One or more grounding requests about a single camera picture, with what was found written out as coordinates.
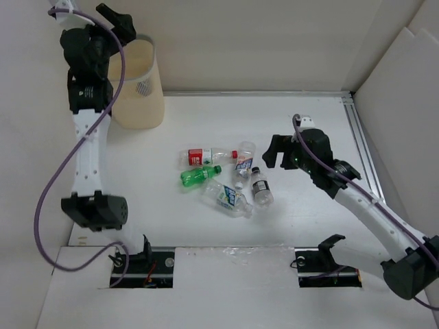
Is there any clear bottle green white label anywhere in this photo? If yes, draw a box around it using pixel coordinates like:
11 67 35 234
201 179 253 218

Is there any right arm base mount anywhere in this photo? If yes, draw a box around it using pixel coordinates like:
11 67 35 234
290 234 362 288

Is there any green plastic bottle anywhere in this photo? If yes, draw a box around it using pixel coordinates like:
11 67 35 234
180 165 222 188

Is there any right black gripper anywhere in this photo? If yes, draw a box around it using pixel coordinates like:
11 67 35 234
262 134 316 175

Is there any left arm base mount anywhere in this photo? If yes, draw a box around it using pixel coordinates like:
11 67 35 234
109 247 175 289

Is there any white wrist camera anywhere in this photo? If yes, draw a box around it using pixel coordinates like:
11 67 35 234
47 0 90 30
294 114 316 132

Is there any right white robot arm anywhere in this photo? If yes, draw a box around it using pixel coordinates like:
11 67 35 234
262 128 438 300

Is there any clear bottle red label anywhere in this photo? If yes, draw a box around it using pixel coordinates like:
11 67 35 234
178 147 238 169

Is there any clear bottle black label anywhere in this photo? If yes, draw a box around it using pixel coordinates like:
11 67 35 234
251 167 274 206

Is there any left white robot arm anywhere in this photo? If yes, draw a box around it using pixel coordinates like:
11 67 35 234
54 1 153 272

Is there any clear bottle orange blue label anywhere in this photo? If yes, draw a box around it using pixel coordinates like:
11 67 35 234
233 141 256 190

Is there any beige plastic waste bin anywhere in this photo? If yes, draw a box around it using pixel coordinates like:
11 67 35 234
112 34 165 130

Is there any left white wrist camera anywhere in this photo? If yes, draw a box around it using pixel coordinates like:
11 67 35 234
47 0 90 30

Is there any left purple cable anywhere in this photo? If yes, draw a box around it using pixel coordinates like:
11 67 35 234
33 8 130 287

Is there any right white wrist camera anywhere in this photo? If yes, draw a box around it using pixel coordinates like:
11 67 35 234
294 114 316 132

